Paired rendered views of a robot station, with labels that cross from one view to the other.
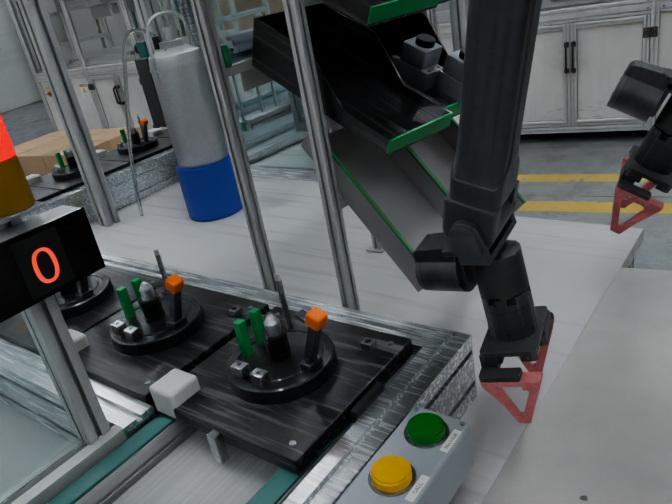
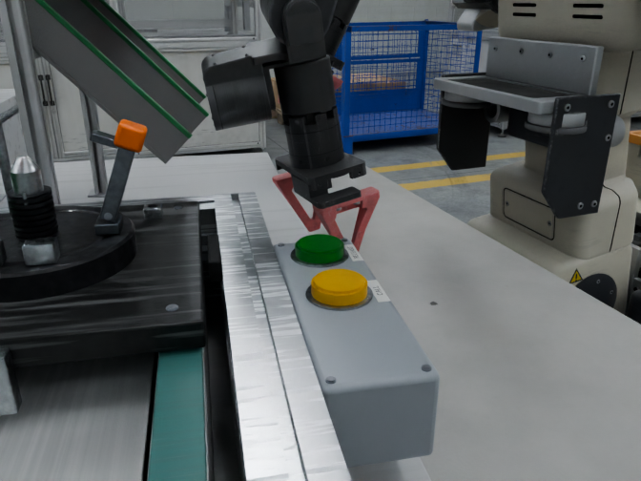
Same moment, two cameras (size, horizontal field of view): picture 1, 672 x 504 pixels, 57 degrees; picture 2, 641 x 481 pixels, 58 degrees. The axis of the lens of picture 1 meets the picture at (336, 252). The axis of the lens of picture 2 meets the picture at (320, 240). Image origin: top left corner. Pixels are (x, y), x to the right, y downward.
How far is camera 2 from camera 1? 0.46 m
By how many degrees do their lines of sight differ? 48
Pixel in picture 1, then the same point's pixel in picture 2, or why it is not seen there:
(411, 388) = (250, 235)
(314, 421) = (174, 282)
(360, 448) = (264, 289)
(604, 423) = (386, 257)
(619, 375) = not seen: hidden behind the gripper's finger
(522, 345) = (346, 163)
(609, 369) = (347, 227)
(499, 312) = (320, 129)
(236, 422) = (32, 324)
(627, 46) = not seen: hidden behind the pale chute
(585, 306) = (279, 198)
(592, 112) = (77, 144)
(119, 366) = not seen: outside the picture
